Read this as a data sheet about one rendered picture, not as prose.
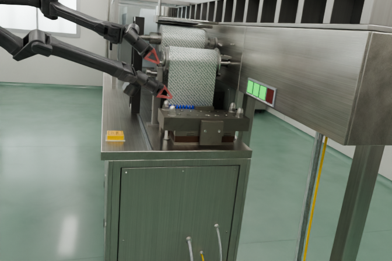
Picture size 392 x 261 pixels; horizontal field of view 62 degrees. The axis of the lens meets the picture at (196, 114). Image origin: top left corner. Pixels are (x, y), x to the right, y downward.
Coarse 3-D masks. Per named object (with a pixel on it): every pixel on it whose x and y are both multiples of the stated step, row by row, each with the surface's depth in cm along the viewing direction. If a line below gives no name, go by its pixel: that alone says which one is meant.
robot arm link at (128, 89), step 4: (132, 68) 150; (124, 76) 143; (128, 76) 143; (132, 76) 144; (136, 76) 147; (128, 80) 144; (132, 80) 146; (124, 84) 152; (128, 84) 149; (124, 88) 151; (128, 88) 151; (132, 88) 151; (136, 88) 152; (124, 92) 152; (128, 92) 152; (132, 92) 152; (136, 92) 154; (132, 96) 154
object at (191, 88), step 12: (180, 72) 156; (192, 72) 157; (168, 84) 156; (180, 84) 157; (192, 84) 159; (204, 84) 160; (168, 96) 157; (180, 96) 159; (192, 96) 161; (204, 96) 162
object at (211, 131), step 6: (204, 126) 143; (210, 126) 144; (216, 126) 144; (222, 126) 145; (204, 132) 144; (210, 132) 144; (216, 132) 145; (204, 138) 144; (210, 138) 145; (216, 138) 146; (204, 144) 145; (210, 144) 146; (216, 144) 147
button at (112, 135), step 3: (108, 132) 145; (111, 132) 146; (114, 132) 146; (117, 132) 146; (120, 132) 147; (108, 135) 142; (111, 135) 142; (114, 135) 142; (117, 135) 143; (120, 135) 143; (123, 135) 144; (108, 138) 142; (111, 138) 142; (114, 138) 143; (117, 138) 143; (120, 138) 143; (123, 138) 144
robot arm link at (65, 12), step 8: (56, 0) 154; (56, 8) 152; (64, 8) 152; (48, 16) 157; (56, 16) 158; (64, 16) 152; (72, 16) 150; (80, 16) 149; (88, 16) 151; (80, 24) 151; (88, 24) 149; (96, 24) 147; (104, 24) 145; (96, 32) 149; (104, 32) 148; (112, 32) 146; (120, 32) 148; (112, 40) 148
